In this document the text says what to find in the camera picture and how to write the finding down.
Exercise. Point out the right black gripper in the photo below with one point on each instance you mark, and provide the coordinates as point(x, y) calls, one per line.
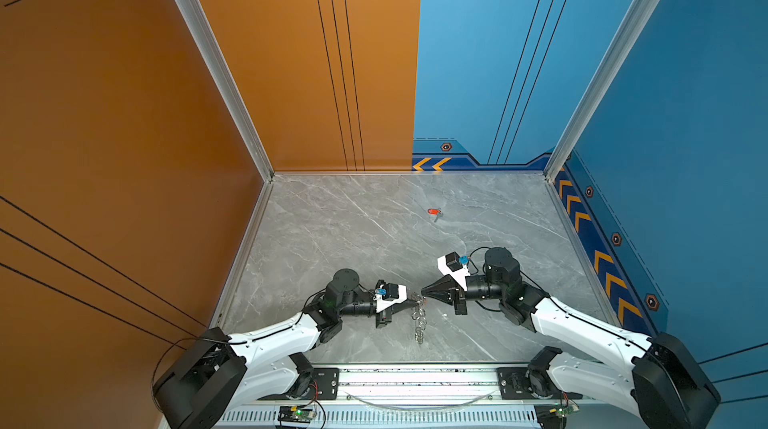
point(455, 295)

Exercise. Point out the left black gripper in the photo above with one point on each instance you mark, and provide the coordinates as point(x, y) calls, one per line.
point(382, 319)

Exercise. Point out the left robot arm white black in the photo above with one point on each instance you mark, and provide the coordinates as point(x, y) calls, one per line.
point(220, 371)

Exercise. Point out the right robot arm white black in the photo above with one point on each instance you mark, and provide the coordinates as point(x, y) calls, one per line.
point(652, 377)

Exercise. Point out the red tag with grey key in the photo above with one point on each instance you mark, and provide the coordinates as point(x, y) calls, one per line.
point(435, 213)

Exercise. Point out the left green circuit board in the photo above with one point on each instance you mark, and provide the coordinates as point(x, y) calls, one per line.
point(295, 417)

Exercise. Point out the green circuit board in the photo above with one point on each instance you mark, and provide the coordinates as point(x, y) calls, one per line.
point(555, 416)
point(295, 417)

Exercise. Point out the right green circuit board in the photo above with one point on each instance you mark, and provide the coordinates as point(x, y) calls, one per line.
point(555, 416)

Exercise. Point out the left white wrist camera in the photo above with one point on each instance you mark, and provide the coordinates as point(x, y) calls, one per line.
point(388, 295)

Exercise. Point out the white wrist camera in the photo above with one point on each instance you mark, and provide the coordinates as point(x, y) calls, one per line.
point(453, 263)
point(388, 295)

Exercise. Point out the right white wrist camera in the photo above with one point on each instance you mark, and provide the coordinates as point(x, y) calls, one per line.
point(453, 263)

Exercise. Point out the aluminium front rail frame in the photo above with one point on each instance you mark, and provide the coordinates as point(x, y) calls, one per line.
point(408, 396)

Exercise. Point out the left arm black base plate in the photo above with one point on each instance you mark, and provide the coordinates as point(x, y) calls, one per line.
point(322, 384)

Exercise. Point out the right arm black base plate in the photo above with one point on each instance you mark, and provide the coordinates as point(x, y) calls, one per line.
point(521, 383)

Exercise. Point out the right corner aluminium post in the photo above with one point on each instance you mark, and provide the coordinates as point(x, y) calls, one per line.
point(631, 27)

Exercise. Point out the corner aluminium post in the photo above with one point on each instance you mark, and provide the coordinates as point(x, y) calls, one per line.
point(631, 27)
point(202, 33)

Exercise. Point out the left corner aluminium post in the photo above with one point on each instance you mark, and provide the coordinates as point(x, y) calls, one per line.
point(202, 33)

